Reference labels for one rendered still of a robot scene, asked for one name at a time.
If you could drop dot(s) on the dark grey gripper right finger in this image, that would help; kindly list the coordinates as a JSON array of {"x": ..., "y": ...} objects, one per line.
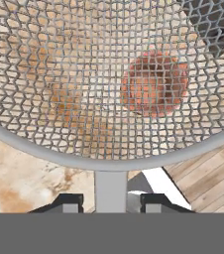
[{"x": 154, "y": 201}]

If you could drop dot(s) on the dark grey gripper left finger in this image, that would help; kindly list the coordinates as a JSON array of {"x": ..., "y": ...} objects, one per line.
[{"x": 71, "y": 201}]

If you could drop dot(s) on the grey metal mesh strainer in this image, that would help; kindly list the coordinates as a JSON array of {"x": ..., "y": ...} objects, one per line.
[{"x": 110, "y": 185}]

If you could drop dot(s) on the orange-red jug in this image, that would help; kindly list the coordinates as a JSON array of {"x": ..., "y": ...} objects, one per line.
[{"x": 155, "y": 84}]

